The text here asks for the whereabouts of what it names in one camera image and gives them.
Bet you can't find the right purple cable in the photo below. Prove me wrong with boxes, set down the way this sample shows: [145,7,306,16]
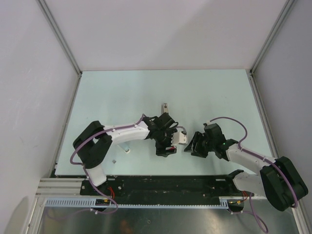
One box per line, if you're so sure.
[209,117,298,232]

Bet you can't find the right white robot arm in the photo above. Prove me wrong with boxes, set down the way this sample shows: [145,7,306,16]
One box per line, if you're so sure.
[184,123,309,211]

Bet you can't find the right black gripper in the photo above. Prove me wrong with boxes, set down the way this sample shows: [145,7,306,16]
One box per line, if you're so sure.
[184,131,215,158]

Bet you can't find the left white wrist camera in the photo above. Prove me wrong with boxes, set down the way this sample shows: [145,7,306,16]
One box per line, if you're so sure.
[171,132,188,146]

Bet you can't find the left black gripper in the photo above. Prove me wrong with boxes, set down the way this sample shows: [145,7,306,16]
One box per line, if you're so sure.
[155,128,177,156]

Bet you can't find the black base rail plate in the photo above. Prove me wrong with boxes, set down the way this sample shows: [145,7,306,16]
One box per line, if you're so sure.
[80,175,243,207]

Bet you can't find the grey slotted cable duct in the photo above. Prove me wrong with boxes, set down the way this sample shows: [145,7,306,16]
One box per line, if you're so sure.
[45,196,244,210]

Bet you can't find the aluminium frame rails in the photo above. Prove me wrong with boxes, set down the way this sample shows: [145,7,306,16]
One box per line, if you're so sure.
[246,69,312,234]

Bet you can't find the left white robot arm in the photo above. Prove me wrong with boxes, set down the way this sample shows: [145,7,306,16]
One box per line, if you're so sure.
[70,113,178,195]

